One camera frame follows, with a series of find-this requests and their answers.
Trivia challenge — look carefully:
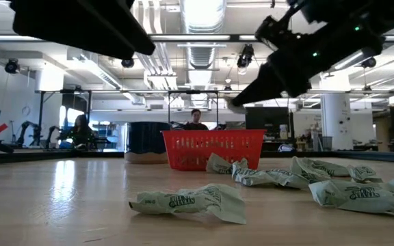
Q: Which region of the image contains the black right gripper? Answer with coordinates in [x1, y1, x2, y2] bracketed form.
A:
[231, 18, 385, 107]

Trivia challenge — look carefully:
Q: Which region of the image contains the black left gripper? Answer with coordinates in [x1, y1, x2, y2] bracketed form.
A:
[10, 0, 156, 61]

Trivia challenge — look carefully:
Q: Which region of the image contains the chip bag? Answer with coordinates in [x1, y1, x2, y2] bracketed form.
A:
[129, 182, 248, 226]

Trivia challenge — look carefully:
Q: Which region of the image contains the black monitor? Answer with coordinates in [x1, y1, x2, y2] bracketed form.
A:
[244, 106, 291, 139]

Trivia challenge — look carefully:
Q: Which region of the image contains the black overhead crossbar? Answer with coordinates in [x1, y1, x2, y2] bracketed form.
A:
[0, 33, 394, 43]

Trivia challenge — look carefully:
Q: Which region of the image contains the white round column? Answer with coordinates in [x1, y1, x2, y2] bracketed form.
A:
[321, 73, 354, 151]

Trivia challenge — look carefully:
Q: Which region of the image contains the person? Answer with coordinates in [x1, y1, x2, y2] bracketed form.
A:
[58, 114, 94, 150]
[183, 108, 210, 131]

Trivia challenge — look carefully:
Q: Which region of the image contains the red plastic basket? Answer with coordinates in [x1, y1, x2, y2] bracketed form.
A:
[161, 128, 267, 172]

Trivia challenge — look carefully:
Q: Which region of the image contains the white rectangular ceiling duct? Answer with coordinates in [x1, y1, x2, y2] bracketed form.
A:
[66, 46, 122, 90]

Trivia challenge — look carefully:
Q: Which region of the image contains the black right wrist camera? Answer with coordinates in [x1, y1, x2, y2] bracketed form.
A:
[254, 15, 302, 52]

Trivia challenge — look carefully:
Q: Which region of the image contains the silver ceiling duct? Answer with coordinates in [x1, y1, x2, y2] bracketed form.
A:
[179, 0, 228, 110]

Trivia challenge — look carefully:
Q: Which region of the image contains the black background station frame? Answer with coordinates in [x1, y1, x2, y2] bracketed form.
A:
[34, 89, 92, 148]
[168, 90, 220, 126]

